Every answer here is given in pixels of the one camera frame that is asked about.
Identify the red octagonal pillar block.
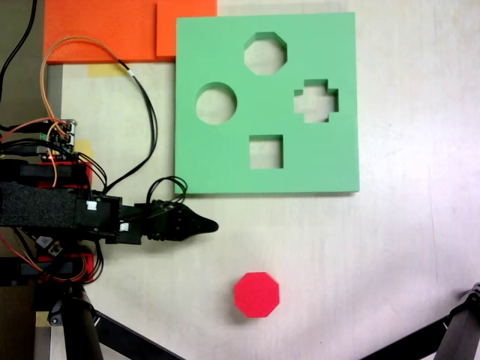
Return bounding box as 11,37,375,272
233,271,281,320

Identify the large orange flat block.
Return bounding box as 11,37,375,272
43,0,177,63

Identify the green shape sorting board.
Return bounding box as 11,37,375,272
173,11,361,196

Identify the red and black base clamp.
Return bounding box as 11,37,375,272
35,251,95,284
37,160,94,189

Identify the circuit board with connectors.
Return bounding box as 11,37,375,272
39,118,79,161

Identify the black tripod leg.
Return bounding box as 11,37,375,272
436,282,480,360
46,284,104,360

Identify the black looped gripper wire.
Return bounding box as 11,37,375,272
146,175,188,206

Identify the black wire with white connector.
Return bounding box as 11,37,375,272
103,58,159,199

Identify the orange looped wire pair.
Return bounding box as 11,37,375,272
39,36,122,127

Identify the thick black power cable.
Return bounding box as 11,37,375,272
0,0,39,104

